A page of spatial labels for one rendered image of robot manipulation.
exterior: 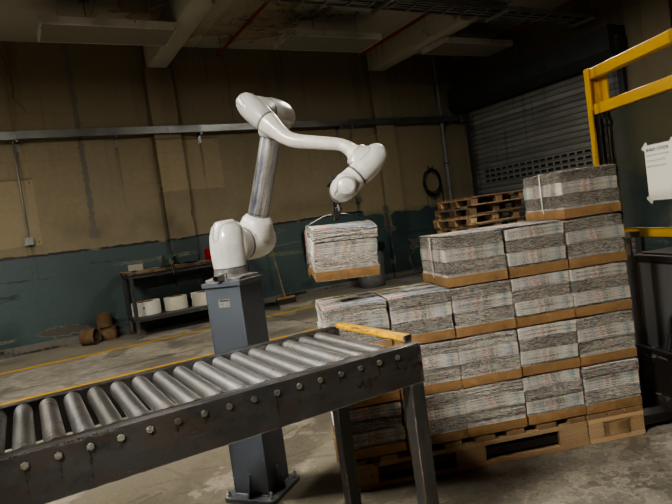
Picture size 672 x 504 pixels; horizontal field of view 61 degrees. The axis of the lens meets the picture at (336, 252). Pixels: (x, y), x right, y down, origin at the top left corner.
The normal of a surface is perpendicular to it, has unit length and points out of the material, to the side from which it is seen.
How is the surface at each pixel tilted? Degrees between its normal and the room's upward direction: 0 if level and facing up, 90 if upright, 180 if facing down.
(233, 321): 90
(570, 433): 90
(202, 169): 90
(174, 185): 90
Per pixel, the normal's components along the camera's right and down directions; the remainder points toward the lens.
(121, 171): 0.49, -0.02
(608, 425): 0.14, 0.04
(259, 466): -0.38, 0.10
